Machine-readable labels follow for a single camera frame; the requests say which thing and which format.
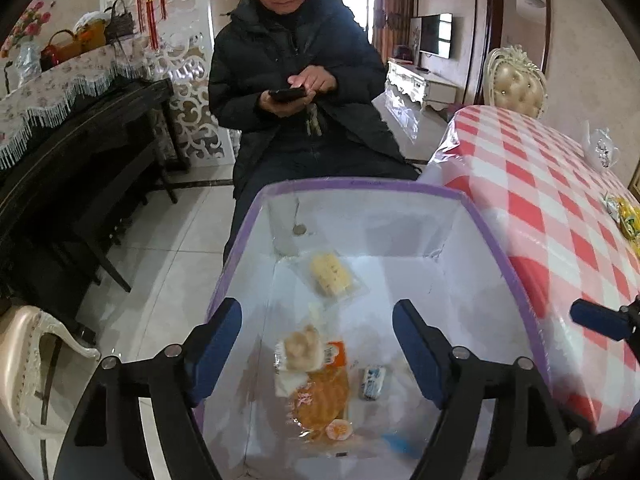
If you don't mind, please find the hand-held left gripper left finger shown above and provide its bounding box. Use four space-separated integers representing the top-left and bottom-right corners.
52 297 243 480

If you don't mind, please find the large bread clear packet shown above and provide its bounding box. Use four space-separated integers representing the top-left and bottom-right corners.
282 337 361 443

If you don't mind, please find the pink flower vase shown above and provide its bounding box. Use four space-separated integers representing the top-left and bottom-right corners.
0 0 51 86

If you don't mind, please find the floral fringed piano cover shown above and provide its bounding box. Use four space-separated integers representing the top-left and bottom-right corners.
0 42 151 171

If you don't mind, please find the red handbag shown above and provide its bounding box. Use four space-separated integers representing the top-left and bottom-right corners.
40 30 83 71

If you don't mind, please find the large yellow snack packet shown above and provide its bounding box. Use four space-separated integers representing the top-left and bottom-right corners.
617 195 640 241

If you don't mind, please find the flat television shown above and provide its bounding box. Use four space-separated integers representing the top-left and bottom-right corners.
419 12 453 58

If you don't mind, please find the orange bag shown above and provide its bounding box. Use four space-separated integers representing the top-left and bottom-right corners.
75 10 108 48

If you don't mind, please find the black mobile phone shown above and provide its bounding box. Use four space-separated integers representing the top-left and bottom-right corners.
268 87 307 106

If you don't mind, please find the clear pastry packet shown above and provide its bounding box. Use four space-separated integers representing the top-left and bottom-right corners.
272 324 331 396

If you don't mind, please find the black upright piano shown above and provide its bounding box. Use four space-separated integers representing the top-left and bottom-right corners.
0 77 176 341

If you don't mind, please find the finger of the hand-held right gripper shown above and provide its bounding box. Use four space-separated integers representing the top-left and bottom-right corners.
570 298 633 341

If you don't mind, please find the dark woven handbag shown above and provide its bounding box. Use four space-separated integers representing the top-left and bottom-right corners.
102 0 136 43

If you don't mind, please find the white carved screen partition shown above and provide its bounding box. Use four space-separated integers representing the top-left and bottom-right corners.
100 0 238 166

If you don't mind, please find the brown curtain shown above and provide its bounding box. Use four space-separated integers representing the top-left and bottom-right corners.
374 0 416 58

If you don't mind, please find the blue white snack packet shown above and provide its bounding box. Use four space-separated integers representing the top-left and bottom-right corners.
370 430 421 461

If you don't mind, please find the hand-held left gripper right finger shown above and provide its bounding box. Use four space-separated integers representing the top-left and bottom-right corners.
392 299 581 480

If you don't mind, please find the white floral teapot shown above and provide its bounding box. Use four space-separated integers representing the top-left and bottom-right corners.
581 120 621 170

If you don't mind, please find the cream tufted dining chair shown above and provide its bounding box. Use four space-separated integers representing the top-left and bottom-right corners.
482 45 548 120
0 305 101 436

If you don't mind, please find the balcony glass door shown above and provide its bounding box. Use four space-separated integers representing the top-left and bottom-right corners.
325 0 375 46

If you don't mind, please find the small blue white candy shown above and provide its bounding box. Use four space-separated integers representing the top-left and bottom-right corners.
359 365 387 402

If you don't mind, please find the red knot wall hanging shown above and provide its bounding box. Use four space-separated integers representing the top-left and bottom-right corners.
125 0 171 51

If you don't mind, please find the white television cabinet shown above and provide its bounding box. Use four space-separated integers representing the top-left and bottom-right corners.
386 57 461 111

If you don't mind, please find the yellow cake clear packet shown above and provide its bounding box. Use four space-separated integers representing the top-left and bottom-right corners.
297 251 368 301

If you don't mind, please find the purple cardboard box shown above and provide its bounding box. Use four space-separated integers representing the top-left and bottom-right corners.
192 176 553 480

